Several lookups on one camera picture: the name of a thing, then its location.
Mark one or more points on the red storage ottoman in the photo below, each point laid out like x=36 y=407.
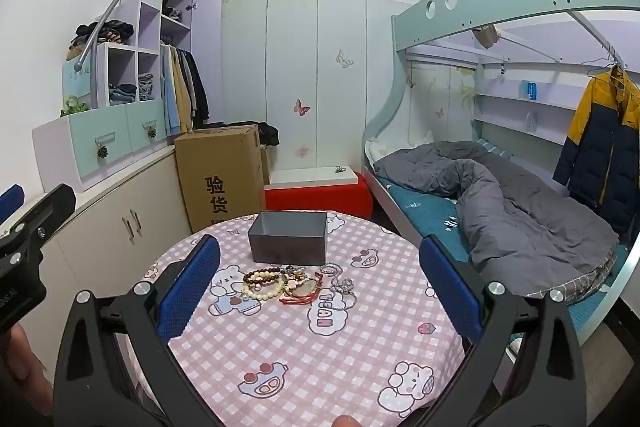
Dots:
x=320 y=202

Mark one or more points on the tall cardboard box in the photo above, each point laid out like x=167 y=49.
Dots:
x=220 y=177

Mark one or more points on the grey metal box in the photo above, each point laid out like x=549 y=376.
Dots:
x=287 y=239

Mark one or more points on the pale butterfly sticker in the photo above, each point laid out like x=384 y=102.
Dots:
x=345 y=59

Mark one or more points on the plaid mattress pad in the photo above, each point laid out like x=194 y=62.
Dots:
x=575 y=287

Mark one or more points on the cream low cabinet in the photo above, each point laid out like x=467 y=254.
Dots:
x=125 y=192

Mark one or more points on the white board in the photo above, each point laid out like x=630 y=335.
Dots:
x=305 y=176

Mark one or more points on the folded blue jeans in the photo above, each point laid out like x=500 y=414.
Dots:
x=121 y=94

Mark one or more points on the pink checkered tablecloth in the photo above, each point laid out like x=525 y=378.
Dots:
x=300 y=357

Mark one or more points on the grey duvet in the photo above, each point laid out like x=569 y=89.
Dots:
x=525 y=217

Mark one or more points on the light blue hanging garment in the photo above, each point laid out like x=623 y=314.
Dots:
x=168 y=99

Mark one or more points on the person's left hand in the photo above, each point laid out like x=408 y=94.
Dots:
x=17 y=362

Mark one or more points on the green plant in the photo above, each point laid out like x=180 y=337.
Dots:
x=75 y=108

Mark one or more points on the purple shelf unit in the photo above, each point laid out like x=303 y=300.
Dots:
x=150 y=22

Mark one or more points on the person's right hand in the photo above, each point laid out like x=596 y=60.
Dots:
x=345 y=422

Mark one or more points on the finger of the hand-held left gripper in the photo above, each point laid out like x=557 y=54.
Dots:
x=11 y=202
x=50 y=212

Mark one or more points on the pink butterfly sticker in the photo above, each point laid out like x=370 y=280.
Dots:
x=301 y=107

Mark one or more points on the yellow and navy jacket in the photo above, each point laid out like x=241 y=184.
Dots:
x=600 y=137

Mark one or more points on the pile of dark clothes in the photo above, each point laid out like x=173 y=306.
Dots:
x=100 y=32

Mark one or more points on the teal drawer unit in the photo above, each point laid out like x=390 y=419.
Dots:
x=112 y=144

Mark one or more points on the small blue box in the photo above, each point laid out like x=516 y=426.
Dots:
x=530 y=90

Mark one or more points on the black clothing heap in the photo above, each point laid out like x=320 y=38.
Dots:
x=269 y=134

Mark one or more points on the yellow hanging coat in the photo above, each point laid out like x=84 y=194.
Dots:
x=182 y=94

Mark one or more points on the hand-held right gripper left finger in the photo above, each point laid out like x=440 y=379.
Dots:
x=190 y=287

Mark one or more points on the folded grey clothes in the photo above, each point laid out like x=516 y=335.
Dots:
x=145 y=87

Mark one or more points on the dark folded clothes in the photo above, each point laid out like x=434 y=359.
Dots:
x=172 y=13

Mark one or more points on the white pillow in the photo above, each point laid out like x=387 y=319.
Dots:
x=372 y=152

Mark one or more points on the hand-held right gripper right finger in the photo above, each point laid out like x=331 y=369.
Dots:
x=450 y=287

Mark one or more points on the white wardrobe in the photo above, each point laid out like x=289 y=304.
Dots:
x=290 y=57

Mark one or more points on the grey metal handrail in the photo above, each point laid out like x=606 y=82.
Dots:
x=78 y=65

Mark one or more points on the black hanging coat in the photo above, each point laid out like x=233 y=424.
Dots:
x=201 y=94

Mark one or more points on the brown hanging bag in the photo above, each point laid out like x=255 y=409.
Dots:
x=486 y=36

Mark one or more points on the teal bedsheet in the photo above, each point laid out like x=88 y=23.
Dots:
x=425 y=209

